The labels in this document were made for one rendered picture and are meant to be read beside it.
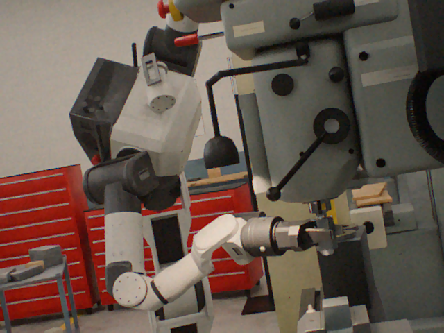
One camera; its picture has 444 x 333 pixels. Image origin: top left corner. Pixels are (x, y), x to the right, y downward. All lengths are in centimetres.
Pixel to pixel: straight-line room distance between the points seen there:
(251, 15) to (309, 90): 18
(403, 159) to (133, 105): 75
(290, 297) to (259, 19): 211
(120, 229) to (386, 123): 67
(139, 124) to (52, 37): 969
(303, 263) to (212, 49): 767
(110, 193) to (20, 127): 993
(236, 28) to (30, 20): 1030
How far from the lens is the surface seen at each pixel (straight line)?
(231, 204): 595
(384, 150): 129
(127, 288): 153
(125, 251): 157
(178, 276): 153
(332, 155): 131
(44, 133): 1134
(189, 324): 212
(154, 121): 170
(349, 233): 180
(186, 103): 175
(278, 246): 143
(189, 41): 153
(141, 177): 162
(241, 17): 131
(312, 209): 140
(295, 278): 321
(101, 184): 164
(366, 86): 129
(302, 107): 131
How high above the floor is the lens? 147
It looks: 3 degrees down
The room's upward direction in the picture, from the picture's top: 10 degrees counter-clockwise
